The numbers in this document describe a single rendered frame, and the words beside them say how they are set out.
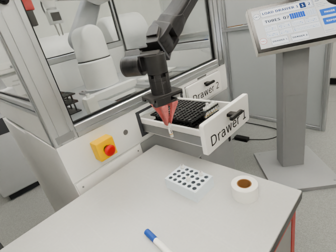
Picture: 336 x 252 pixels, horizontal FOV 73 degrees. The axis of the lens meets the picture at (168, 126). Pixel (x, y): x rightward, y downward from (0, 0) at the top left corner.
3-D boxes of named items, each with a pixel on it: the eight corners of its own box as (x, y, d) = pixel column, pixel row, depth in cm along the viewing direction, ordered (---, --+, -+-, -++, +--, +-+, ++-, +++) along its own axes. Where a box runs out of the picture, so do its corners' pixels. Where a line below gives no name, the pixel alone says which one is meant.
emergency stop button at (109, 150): (117, 152, 80) (114, 143, 78) (108, 158, 78) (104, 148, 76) (113, 150, 82) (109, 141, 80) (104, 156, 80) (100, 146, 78)
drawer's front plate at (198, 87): (222, 89, 131) (219, 70, 127) (191, 108, 114) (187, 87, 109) (219, 89, 132) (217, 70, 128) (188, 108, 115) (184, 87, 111)
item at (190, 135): (242, 116, 90) (241, 102, 87) (205, 148, 75) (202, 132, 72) (171, 107, 118) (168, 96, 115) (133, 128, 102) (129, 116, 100)
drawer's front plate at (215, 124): (249, 119, 90) (247, 93, 86) (207, 156, 73) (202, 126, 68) (245, 118, 91) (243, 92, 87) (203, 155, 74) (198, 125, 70)
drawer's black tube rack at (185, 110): (220, 117, 93) (218, 103, 90) (193, 137, 82) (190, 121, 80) (179, 111, 108) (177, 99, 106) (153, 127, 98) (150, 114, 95)
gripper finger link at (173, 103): (150, 126, 68) (143, 97, 64) (170, 118, 71) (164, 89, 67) (161, 133, 63) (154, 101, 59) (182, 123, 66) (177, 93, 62)
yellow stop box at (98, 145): (119, 152, 83) (113, 135, 80) (102, 163, 79) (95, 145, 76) (112, 149, 87) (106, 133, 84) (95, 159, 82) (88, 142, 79)
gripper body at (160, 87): (142, 102, 64) (136, 76, 61) (171, 91, 69) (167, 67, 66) (153, 106, 59) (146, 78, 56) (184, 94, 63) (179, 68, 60)
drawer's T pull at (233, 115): (243, 112, 78) (243, 108, 77) (232, 121, 74) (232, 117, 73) (234, 111, 81) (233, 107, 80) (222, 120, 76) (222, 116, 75)
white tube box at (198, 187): (214, 185, 68) (212, 175, 67) (197, 203, 63) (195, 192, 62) (183, 173, 77) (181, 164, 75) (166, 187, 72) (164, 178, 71)
